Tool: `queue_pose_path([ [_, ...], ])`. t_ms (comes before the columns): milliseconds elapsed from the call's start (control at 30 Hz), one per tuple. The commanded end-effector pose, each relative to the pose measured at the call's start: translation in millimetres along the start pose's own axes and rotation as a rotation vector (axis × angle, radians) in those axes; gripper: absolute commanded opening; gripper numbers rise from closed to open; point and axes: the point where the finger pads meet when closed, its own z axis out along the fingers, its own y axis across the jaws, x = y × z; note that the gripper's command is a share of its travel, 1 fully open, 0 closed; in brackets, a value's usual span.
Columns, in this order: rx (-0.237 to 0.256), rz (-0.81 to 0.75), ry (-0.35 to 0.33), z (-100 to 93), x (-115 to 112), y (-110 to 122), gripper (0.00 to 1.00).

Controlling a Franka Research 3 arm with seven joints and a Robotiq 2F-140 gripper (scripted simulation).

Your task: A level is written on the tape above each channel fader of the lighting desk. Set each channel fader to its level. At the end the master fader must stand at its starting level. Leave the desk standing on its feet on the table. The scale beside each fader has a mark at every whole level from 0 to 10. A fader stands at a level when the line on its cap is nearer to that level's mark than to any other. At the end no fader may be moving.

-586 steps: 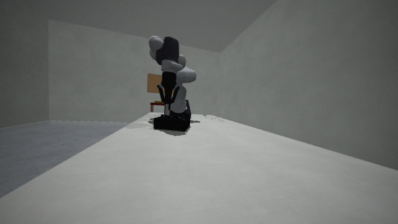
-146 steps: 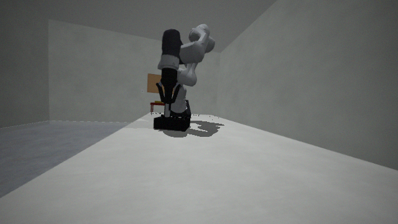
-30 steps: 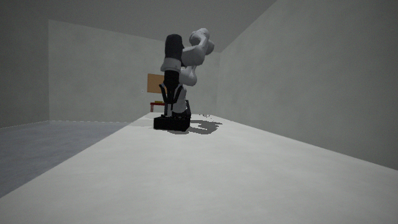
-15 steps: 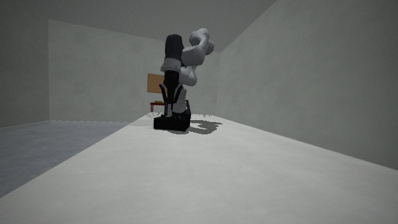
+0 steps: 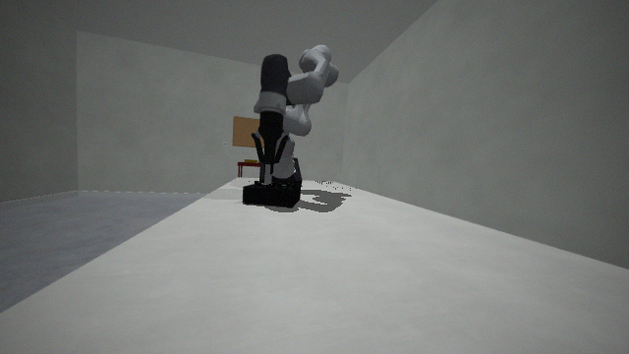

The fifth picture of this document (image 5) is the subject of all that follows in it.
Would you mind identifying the black lighting desk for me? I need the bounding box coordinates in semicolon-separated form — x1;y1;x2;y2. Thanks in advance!
243;181;301;207

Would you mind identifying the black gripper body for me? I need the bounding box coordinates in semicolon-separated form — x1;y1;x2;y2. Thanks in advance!
258;111;284;142

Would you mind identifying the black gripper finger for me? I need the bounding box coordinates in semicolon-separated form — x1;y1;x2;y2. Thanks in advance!
266;130;290;184
252;130;270;184

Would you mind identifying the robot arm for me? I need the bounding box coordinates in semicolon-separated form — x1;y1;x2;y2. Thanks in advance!
254;45;339;178

